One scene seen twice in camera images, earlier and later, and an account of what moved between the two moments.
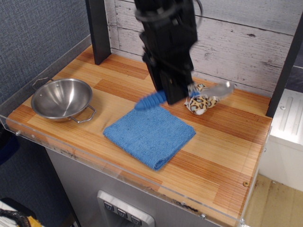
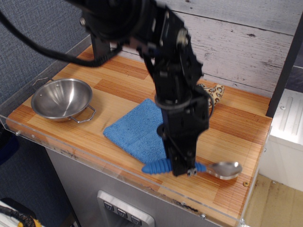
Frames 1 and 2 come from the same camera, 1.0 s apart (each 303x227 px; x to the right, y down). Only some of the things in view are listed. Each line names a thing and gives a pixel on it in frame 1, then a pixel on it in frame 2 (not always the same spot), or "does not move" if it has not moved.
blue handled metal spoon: [194, 90] to [226, 170]
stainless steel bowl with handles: [62, 100] does not move
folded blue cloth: [151, 135] does not move
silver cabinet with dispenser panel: [98, 197] does not move
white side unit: [282, 160] does not move
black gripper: [168, 42] to [183, 118]
